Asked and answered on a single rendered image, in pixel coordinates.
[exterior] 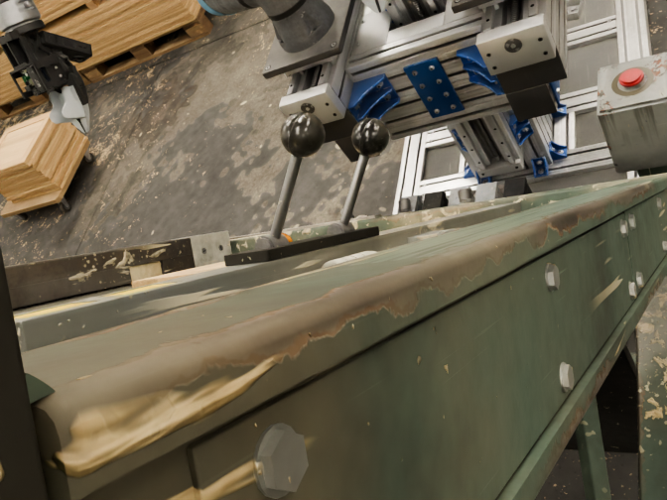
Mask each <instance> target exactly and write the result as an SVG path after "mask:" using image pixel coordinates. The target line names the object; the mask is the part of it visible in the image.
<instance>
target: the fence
mask: <svg viewBox="0 0 667 500"><path fill-rule="evenodd" d="M520 211H521V207H520V202H514V203H507V204H501V205H494V206H490V207H486V208H481V209H477V210H472V211H468V212H464V213H459V214H455V215H450V216H446V217H442V218H437V219H433V220H428V221H424V222H420V223H415V224H411V225H407V226H402V227H398V228H393V229H389V230H385V231H380V232H379V235H377V236H373V237H368V238H364V239H360V240H356V241H352V242H347V243H343V244H339V245H336V246H331V247H327V248H323V249H319V250H315V251H310V252H306V253H302V254H298V255H293V256H289V257H285V258H281V259H277V260H272V261H268V262H260V263H252V264H244V265H236V266H228V267H223V268H219V269H214V270H210V271H206V272H201V273H197V274H192V275H188V276H184V277H180V278H176V279H172V280H167V281H163V282H158V283H154V284H150V285H145V286H141V287H136V288H132V289H128V290H123V291H119V292H114V293H110V294H106V295H101V296H97V297H93V298H88V299H84V300H79V301H75V302H71V303H66V304H62V305H57V306H53V307H49V308H44V309H40V310H35V311H31V312H23V313H19V314H15V315H14V317H15V316H19V315H23V314H28V313H35V312H40V311H44V310H48V309H53V308H57V307H61V306H66V305H70V304H80V303H88V304H84V305H80V306H75V307H71V308H67V309H63V310H58V311H54V312H47V313H43V314H38V315H34V316H30V317H23V318H14V320H15V324H16V329H17V335H18V340H19V345H20V351H21V353H23V352H26V351H30V350H33V349H37V348H40V347H44V346H47V345H51V344H54V343H58V342H62V341H65V340H69V339H72V338H76V337H79V336H83V335H86V334H90V333H93V332H97V331H100V330H104V329H107V328H110V327H114V326H117V325H121V324H124V323H128V322H131V321H135V320H138V319H142V318H145V317H149V316H152V315H156V314H159V313H166V312H169V311H173V310H176V309H180V308H183V307H187V306H190V305H194V304H197V303H201V302H204V301H208V300H211V299H215V298H219V297H222V296H226V295H229V294H233V293H236V292H240V291H243V290H247V289H250V288H254V287H257V286H261V285H264V284H268V283H272V282H275V281H279V280H282V279H286V278H289V277H293V276H296V275H300V274H303V273H307V272H310V271H314V270H317V269H321V268H322V267H323V265H324V264H325V263H326V262H328V261H331V260H335V259H338V258H342V257H346V256H349V255H353V254H357V253H360V252H364V251H375V252H380V251H384V250H387V249H391V248H394V247H398V246H401V245H405V244H408V237H412V236H416V235H420V234H423V233H427V232H431V231H441V230H448V229H456V228H465V227H468V226H472V225H475V224H479V223H483V222H486V221H489V220H492V219H496V218H499V217H503V216H506V215H510V214H513V213H517V212H520ZM170 283H173V284H170ZM161 284H169V285H165V286H160V287H156V288H152V289H148V290H143V291H139V292H135V293H131V294H126V295H118V296H109V295H113V294H118V293H122V292H126V291H131V290H135V289H139V288H144V287H148V286H152V285H161ZM106 296H108V297H106ZM91 302H92V303H91Z"/></svg>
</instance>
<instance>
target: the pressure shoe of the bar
mask: <svg viewBox="0 0 667 500"><path fill-rule="evenodd" d="M129 268H130V274H131V279H132V281H137V280H142V279H146V278H151V277H156V276H160V275H162V269H161V263H160V261H156V262H151V263H145V264H140V265H135V266H130V267H129Z"/></svg>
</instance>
